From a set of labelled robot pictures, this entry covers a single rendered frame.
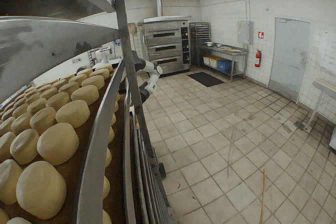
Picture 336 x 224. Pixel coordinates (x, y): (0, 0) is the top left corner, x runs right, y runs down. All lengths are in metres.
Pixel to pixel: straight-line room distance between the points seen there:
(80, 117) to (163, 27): 4.35
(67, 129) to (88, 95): 0.09
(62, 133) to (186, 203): 1.57
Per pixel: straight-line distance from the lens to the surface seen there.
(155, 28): 4.38
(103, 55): 1.06
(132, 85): 0.45
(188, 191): 1.71
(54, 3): 0.26
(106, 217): 0.19
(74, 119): 0.18
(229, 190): 1.77
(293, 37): 3.88
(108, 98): 0.19
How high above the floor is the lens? 1.58
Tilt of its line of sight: 28 degrees down
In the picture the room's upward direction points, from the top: 6 degrees counter-clockwise
